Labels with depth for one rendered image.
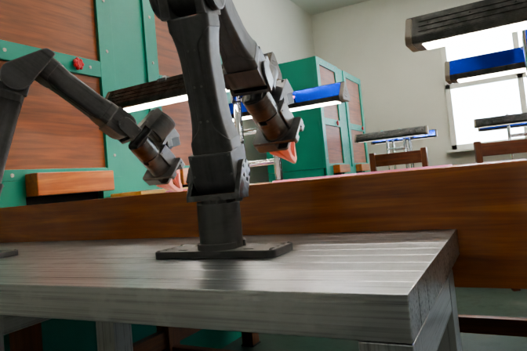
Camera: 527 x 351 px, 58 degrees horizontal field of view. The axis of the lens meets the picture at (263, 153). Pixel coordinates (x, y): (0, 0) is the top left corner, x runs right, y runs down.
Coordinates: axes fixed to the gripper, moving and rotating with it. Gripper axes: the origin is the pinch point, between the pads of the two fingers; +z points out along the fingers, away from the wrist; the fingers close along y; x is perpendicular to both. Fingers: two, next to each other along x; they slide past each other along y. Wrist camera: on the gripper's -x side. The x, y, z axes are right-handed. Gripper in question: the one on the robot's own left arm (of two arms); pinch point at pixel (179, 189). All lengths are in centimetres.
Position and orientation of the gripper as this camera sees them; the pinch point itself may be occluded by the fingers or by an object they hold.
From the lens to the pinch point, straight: 132.4
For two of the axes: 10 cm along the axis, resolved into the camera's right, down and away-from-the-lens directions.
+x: -2.7, 7.4, -6.2
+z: 4.2, 6.7, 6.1
